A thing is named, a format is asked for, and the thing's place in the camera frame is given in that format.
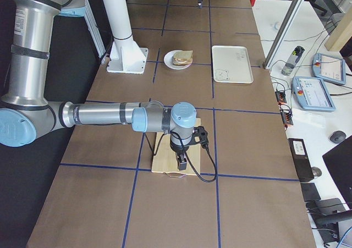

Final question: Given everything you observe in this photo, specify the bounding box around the white round plate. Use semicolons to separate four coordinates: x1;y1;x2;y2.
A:
164;50;191;70

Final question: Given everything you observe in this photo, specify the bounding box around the far teach pendant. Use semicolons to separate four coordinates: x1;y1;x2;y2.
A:
312;53;347;85

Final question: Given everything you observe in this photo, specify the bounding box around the orange black connector strip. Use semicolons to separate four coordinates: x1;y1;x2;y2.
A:
275;90;294;129

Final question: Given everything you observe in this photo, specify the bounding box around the brown bread slice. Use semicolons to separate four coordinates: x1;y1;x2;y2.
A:
172;51;193;65

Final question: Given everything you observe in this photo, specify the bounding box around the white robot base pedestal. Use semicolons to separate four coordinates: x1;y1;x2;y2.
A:
103;0;149;74

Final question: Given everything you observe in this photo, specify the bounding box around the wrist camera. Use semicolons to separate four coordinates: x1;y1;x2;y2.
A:
190;126;209;150

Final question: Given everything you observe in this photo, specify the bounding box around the near teach pendant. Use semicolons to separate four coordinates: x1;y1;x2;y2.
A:
291;76;336;112

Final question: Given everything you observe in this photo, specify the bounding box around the cream bear serving tray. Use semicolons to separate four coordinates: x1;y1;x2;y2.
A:
212;46;254;84

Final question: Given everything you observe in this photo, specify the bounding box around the wooden cutting board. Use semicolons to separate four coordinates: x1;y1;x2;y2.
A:
151;134;201;176

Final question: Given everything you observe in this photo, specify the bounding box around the teach pendant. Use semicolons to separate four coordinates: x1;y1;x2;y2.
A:
291;76;336;112
312;53;347;85

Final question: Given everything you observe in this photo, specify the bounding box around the grey mouse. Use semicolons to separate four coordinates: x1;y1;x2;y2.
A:
329;130;347;144

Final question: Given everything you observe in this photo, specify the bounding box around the clear water bottle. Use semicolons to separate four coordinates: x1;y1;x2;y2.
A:
281;46;305;76

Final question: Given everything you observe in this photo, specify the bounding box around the black box with label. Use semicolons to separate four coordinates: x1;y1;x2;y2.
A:
288;138;314;183

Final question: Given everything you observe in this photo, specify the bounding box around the aluminium frame post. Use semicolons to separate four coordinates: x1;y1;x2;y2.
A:
263;0;304;69

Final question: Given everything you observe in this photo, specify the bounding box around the black laptop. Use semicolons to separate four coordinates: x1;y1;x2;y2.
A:
323;136;352;208

